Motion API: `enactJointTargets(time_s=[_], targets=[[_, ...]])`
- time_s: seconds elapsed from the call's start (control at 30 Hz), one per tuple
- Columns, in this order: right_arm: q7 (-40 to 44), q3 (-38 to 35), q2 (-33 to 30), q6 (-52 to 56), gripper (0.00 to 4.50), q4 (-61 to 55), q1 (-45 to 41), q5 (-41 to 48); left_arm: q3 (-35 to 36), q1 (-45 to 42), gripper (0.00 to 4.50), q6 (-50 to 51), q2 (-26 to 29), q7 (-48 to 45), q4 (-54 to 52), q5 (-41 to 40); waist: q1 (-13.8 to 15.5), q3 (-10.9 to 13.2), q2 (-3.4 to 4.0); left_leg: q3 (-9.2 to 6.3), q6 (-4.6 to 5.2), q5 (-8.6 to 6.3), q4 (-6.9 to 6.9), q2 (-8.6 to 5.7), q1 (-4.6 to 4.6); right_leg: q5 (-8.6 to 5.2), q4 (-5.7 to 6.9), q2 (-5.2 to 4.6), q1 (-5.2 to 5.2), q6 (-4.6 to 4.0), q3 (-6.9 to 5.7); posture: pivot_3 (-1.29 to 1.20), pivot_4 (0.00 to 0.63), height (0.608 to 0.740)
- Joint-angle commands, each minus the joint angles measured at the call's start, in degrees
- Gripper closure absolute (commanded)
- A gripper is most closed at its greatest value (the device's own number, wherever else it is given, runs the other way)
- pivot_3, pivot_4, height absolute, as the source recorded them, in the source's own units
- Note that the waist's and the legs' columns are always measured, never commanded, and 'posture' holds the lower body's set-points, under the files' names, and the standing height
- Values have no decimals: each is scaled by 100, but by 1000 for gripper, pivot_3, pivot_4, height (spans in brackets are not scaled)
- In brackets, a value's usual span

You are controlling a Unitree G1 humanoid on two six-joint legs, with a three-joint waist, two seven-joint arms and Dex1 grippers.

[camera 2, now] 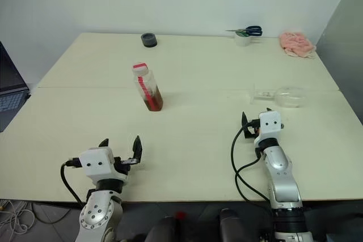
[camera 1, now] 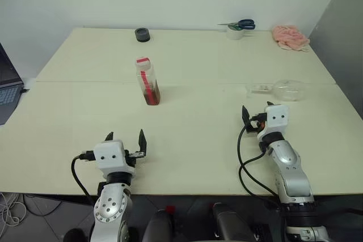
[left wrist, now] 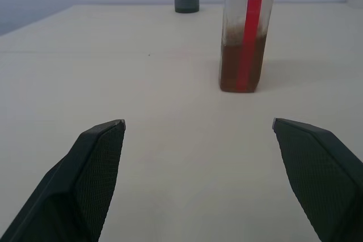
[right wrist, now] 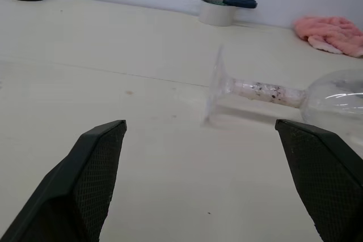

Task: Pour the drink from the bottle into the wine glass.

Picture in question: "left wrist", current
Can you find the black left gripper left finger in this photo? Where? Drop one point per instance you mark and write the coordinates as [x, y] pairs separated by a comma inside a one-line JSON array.
[[85, 179]]

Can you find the clear bottle with red stripe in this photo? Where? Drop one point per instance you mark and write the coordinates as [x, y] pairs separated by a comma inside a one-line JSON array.
[[232, 63]]

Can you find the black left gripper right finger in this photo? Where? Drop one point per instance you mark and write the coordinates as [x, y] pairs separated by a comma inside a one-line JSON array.
[[320, 174]]

